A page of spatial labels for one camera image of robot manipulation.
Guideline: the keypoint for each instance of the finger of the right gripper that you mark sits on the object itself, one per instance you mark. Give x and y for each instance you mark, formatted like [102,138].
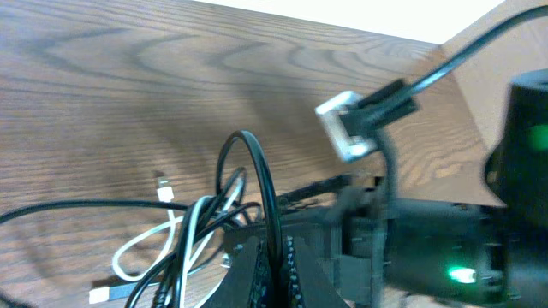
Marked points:
[325,239]

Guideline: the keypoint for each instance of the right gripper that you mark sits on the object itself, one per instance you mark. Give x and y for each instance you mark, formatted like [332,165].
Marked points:
[445,250]

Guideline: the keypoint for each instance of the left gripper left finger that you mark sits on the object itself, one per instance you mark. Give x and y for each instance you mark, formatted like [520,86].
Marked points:
[246,283]

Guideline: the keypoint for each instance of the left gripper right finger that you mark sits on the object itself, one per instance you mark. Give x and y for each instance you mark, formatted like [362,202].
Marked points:
[304,283]

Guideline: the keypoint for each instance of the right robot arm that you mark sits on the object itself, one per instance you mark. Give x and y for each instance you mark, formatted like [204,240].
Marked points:
[516,172]

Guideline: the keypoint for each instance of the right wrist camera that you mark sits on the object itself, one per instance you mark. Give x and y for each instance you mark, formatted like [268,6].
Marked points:
[342,119]

